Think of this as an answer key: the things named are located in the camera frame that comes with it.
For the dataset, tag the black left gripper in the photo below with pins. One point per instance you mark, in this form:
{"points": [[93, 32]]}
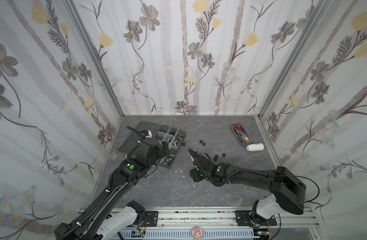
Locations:
{"points": [[162, 154]]}

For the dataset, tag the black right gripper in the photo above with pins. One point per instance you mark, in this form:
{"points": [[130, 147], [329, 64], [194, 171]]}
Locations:
{"points": [[198, 160]]}

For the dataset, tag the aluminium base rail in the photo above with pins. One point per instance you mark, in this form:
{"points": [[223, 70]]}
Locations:
{"points": [[215, 223]]}

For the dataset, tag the pink doll figure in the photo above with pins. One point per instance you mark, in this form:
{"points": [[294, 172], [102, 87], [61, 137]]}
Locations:
{"points": [[197, 233]]}

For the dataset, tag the white plastic bottle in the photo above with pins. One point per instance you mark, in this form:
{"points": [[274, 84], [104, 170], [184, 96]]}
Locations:
{"points": [[255, 147]]}

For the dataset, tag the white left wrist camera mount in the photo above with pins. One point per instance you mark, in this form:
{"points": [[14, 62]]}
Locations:
{"points": [[146, 133]]}

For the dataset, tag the grey metal tool tray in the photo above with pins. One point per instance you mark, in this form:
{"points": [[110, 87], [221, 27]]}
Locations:
{"points": [[241, 134]]}

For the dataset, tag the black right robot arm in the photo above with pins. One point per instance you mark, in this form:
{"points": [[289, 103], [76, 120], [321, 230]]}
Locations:
{"points": [[286, 191]]}

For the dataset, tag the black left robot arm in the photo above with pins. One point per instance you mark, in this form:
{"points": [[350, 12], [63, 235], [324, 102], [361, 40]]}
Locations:
{"points": [[95, 222]]}

